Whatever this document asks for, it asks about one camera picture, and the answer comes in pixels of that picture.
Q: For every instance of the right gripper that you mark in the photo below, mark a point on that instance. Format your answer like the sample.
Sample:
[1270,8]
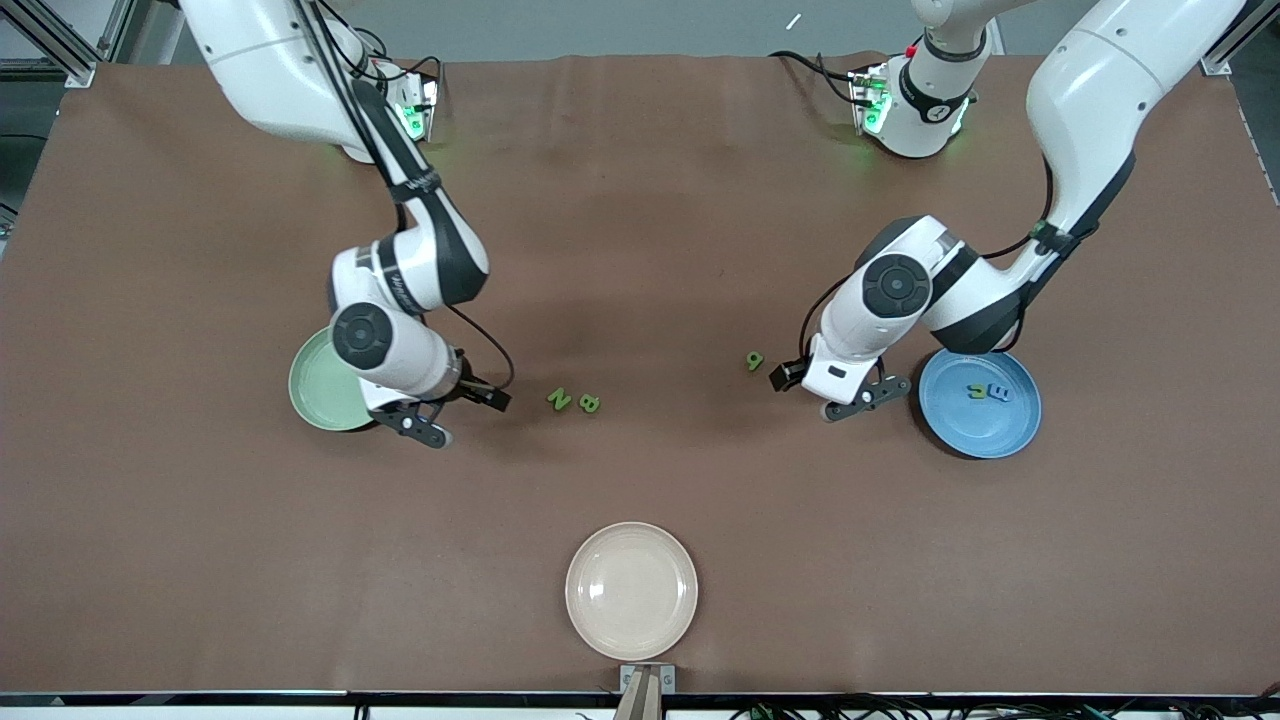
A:
[474,389]

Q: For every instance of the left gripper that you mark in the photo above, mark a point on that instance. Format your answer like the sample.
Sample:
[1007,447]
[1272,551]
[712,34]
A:
[783,376]

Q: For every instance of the green letter N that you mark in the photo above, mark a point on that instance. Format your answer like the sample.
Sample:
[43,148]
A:
[560,400]

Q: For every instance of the green letter B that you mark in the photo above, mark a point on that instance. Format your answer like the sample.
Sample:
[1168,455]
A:
[590,404]

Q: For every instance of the blue letter m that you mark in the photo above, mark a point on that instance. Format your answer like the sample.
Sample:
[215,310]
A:
[999,393]

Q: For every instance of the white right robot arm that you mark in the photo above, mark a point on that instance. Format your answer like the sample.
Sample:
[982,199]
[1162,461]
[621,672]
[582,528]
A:
[270,60]

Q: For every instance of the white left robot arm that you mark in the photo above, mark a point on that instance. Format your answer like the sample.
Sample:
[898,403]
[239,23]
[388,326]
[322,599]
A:
[1090,90]

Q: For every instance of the green plate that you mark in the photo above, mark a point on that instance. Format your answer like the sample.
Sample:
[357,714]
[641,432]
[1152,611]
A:
[315,395]

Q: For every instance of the brown table mat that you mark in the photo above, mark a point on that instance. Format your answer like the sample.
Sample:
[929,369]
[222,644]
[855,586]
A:
[640,250]

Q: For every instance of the blue plate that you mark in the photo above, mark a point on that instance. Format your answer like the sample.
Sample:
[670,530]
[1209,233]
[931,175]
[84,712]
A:
[985,430]

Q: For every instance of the cream plate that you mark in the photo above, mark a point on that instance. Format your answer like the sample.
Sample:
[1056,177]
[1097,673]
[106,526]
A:
[631,590]

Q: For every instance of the grey metal mounting bracket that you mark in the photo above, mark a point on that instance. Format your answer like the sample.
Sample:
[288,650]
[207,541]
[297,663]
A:
[647,690]

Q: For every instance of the aluminium frame profile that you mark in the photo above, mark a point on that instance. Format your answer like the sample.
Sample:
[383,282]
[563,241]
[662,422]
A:
[78,72]
[1213,64]

